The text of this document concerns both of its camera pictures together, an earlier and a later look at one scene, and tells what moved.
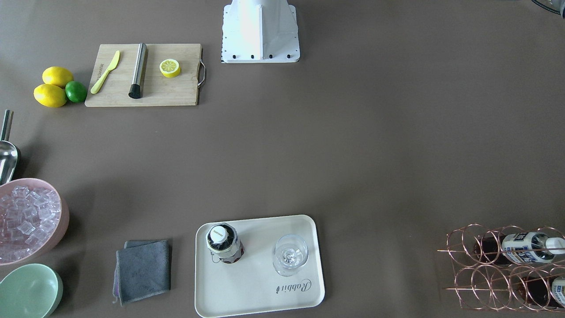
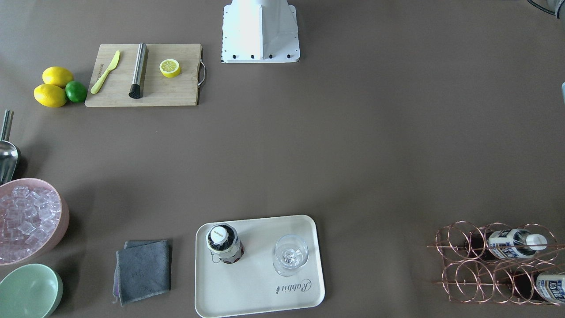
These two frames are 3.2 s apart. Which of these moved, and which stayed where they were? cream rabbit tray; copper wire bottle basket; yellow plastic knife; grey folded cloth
Moved: copper wire bottle basket
Stayed: grey folded cloth; cream rabbit tray; yellow plastic knife
